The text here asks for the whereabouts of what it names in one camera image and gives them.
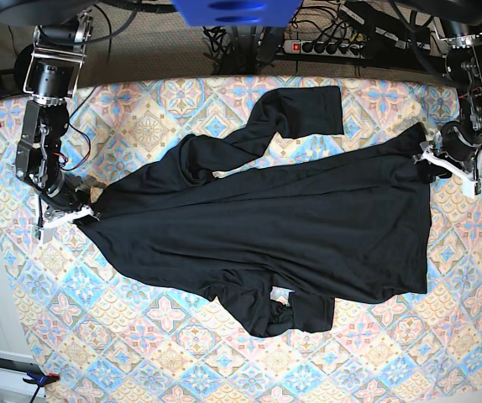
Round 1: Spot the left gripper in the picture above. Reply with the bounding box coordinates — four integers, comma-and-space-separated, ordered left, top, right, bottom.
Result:
412, 121, 482, 183

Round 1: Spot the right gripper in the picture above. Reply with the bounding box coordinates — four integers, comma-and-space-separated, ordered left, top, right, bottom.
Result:
39, 175, 100, 229

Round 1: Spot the black t-shirt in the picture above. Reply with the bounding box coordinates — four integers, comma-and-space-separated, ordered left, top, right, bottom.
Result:
77, 86, 431, 338

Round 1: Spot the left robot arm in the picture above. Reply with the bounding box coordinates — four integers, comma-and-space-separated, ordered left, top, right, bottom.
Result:
389, 1, 482, 194

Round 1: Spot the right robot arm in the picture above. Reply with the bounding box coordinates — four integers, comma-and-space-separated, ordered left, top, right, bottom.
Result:
0, 1, 93, 233

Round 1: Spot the patterned tablecloth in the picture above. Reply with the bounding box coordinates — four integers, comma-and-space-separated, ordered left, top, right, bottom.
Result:
0, 76, 482, 402

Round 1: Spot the black round stool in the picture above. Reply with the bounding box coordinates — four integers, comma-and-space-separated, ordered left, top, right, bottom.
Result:
13, 44, 34, 91

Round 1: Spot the white power strip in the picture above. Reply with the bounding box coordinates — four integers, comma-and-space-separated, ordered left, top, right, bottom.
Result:
282, 39, 364, 59

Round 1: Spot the white floor box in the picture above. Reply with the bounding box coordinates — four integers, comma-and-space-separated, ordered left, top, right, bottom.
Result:
0, 350, 40, 396

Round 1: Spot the blue clamp bottom left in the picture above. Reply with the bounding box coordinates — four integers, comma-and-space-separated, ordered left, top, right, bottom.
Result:
0, 371, 60, 389

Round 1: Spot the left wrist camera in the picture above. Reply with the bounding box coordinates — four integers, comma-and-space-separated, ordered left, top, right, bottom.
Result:
462, 178, 482, 199

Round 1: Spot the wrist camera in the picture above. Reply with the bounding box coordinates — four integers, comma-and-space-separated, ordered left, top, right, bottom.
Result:
462, 178, 482, 199
34, 226, 54, 244

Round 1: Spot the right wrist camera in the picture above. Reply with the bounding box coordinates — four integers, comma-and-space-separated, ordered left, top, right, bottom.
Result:
34, 226, 54, 244

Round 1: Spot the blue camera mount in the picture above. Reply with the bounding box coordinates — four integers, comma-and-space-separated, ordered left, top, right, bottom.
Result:
171, 0, 302, 28

